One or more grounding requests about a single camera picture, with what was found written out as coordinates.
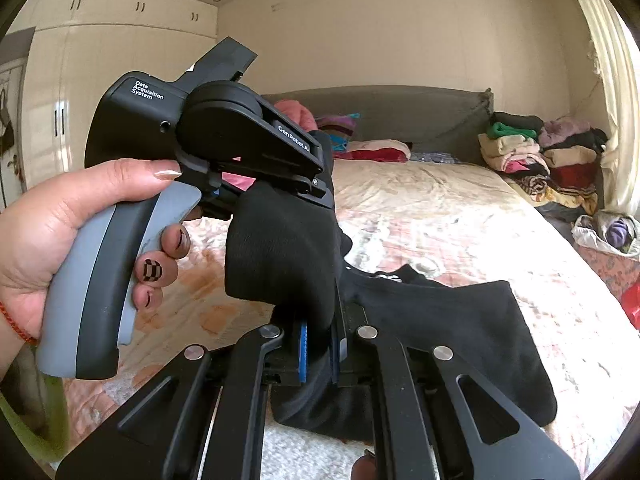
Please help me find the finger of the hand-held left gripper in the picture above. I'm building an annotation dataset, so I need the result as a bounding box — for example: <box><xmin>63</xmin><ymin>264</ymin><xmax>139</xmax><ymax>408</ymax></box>
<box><xmin>294</xmin><ymin>169</ymin><xmax>337</xmax><ymax>211</ymax></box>
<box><xmin>197</xmin><ymin>177</ymin><xmax>240</xmax><ymax>222</ymax></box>

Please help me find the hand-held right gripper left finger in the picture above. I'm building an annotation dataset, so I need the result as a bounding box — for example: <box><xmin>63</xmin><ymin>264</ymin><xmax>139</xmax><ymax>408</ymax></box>
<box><xmin>55</xmin><ymin>321</ymin><xmax>311</xmax><ymax>480</ymax></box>

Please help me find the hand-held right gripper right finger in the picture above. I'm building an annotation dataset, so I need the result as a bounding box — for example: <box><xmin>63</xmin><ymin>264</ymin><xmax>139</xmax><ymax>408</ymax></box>
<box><xmin>327</xmin><ymin>306</ymin><xmax>579</xmax><ymax>480</ymax></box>

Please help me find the black sweater with orange patches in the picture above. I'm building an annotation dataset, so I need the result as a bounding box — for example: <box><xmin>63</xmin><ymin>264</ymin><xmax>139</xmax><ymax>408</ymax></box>
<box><xmin>222</xmin><ymin>130</ymin><xmax>559</xmax><ymax>443</ymax></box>

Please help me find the person's left forearm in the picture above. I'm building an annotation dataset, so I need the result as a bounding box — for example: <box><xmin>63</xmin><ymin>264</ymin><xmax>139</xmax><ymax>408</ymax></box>
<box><xmin>0</xmin><ymin>305</ymin><xmax>71</xmax><ymax>467</ymax></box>

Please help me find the pile of folded clothes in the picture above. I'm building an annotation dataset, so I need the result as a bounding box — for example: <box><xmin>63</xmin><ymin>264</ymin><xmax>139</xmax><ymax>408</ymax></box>
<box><xmin>477</xmin><ymin>110</ymin><xmax>609</xmax><ymax>212</ymax></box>

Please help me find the plastic bag of clothes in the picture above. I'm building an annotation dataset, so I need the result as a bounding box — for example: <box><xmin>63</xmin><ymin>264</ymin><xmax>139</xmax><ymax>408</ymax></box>
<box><xmin>571</xmin><ymin>210</ymin><xmax>640</xmax><ymax>257</ymax></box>

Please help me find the person's left hand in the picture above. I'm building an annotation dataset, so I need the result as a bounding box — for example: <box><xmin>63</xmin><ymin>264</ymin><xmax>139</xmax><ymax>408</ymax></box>
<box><xmin>0</xmin><ymin>159</ymin><xmax>194</xmax><ymax>347</ymax></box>

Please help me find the red cloth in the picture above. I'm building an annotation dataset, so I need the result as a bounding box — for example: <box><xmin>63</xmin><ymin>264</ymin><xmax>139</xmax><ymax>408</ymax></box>
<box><xmin>345</xmin><ymin>147</ymin><xmax>412</xmax><ymax>164</ymax></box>

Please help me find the striped pillow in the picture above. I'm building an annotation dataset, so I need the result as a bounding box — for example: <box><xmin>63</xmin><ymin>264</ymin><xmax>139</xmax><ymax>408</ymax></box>
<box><xmin>315</xmin><ymin>112</ymin><xmax>362</xmax><ymax>154</ymax></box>

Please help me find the cream pillow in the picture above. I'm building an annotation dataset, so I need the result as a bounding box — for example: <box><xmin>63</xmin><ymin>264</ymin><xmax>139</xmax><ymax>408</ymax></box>
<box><xmin>347</xmin><ymin>139</ymin><xmax>412</xmax><ymax>153</ymax></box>

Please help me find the pink quilt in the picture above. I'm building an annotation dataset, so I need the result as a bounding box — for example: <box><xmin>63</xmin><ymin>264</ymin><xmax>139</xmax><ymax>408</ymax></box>
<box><xmin>222</xmin><ymin>99</ymin><xmax>319</xmax><ymax>191</ymax></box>

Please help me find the cream wardrobe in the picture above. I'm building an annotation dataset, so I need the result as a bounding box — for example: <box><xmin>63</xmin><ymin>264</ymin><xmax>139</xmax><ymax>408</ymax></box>
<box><xmin>0</xmin><ymin>0</ymin><xmax>219</xmax><ymax>203</ymax></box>

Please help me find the beige bed cover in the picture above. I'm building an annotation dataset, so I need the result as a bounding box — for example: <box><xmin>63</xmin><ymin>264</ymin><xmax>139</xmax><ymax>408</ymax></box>
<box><xmin>330</xmin><ymin>159</ymin><xmax>551</xmax><ymax>226</ymax></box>

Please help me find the grey bed headboard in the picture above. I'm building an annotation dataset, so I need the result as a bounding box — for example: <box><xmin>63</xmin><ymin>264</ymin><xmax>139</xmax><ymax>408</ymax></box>
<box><xmin>260</xmin><ymin>86</ymin><xmax>494</xmax><ymax>166</ymax></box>

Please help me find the blue patterned cloth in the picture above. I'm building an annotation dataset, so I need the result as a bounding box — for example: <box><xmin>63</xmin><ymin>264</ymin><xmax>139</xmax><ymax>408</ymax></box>
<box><xmin>410</xmin><ymin>152</ymin><xmax>462</xmax><ymax>166</ymax></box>

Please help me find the pink patterned cloth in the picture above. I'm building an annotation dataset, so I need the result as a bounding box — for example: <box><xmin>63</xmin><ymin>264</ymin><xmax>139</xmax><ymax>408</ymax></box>
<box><xmin>581</xmin><ymin>244</ymin><xmax>640</xmax><ymax>307</ymax></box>

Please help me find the red bag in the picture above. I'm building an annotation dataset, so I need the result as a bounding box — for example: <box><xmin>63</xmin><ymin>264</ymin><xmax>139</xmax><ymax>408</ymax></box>
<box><xmin>620</xmin><ymin>280</ymin><xmax>640</xmax><ymax>332</ymax></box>

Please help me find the cream curtain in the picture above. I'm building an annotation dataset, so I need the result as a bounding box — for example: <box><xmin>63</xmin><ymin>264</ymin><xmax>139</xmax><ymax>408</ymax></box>
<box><xmin>556</xmin><ymin>0</ymin><xmax>640</xmax><ymax>217</ymax></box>

